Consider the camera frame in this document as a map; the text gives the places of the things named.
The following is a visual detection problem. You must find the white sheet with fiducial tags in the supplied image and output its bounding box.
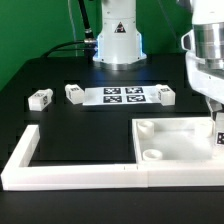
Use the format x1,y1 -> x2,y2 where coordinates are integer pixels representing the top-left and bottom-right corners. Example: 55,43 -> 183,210
84,86 -> 160,106

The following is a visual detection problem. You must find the white U-shaped obstacle fence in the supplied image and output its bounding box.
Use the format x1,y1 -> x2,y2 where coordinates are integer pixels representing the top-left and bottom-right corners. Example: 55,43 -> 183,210
1,125 -> 224,191

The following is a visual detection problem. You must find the black cable thick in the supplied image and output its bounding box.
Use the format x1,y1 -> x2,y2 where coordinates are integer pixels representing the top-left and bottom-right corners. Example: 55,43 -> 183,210
40,0 -> 98,58

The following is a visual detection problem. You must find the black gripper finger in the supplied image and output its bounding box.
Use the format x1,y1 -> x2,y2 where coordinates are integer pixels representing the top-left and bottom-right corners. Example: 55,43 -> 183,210
205,97 -> 223,120

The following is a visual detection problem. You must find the white square tabletop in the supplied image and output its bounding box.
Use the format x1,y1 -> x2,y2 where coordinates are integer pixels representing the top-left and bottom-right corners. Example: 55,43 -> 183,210
132,117 -> 224,164

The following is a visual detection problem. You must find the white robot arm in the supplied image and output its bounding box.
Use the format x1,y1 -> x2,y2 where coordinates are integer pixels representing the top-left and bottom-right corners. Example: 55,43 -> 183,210
93,0 -> 224,122

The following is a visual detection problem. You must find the grey thin cable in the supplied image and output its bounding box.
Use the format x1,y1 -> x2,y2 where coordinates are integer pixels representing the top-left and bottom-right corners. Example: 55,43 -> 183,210
67,0 -> 78,57

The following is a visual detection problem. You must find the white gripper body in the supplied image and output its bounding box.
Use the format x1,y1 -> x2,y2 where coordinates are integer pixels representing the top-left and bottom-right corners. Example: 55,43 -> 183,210
181,29 -> 224,105

